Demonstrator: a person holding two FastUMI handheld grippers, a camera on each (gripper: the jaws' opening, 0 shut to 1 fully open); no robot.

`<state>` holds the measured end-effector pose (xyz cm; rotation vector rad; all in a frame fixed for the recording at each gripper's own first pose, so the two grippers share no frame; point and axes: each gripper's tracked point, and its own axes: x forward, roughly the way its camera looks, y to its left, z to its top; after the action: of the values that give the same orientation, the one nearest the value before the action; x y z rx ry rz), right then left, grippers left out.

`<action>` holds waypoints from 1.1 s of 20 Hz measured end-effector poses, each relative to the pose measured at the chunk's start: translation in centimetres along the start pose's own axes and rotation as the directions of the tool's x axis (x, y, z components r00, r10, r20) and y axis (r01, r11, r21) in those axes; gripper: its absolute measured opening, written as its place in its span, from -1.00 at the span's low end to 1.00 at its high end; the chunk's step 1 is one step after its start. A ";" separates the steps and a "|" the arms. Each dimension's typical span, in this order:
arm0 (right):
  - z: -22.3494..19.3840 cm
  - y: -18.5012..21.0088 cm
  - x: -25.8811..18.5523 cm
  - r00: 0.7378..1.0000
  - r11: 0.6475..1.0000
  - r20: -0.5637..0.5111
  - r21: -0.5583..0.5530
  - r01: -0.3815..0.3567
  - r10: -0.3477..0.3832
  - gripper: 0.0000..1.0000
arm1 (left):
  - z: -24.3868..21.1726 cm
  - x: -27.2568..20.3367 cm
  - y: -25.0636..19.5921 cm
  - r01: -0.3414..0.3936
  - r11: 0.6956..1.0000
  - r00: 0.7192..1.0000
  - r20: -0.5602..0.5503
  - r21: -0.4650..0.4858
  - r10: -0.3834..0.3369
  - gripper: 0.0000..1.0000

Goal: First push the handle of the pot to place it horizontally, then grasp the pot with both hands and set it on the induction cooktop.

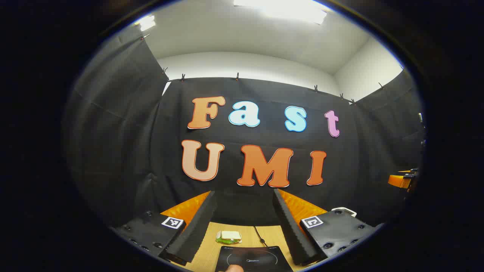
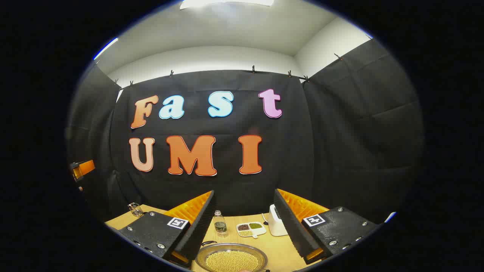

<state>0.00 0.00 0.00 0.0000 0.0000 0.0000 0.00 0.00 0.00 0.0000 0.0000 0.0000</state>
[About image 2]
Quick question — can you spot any black backdrop cloth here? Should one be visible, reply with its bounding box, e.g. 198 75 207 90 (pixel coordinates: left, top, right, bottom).
65 38 424 224

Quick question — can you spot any ceiling light panel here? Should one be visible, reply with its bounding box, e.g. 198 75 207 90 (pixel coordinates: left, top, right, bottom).
180 0 275 10

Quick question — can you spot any steel pot with black handle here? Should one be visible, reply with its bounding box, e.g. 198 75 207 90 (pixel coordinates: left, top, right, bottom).
195 243 268 272

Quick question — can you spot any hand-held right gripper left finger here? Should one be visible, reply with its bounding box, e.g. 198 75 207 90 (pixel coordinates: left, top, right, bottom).
117 190 217 269

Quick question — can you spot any white divided dish of beans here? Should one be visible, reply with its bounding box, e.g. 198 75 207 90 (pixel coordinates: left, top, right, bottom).
236 221 267 239

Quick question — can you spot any pile of yellow soybeans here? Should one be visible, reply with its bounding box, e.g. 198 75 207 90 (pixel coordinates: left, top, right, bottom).
205 250 259 272

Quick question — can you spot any white toaster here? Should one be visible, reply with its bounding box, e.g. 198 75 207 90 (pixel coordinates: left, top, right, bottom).
268 204 290 237

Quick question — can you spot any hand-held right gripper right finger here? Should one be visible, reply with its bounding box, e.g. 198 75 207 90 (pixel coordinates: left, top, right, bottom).
273 188 380 265

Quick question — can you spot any clear plastic water bottle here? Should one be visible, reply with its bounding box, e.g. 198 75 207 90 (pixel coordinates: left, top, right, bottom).
214 210 228 238

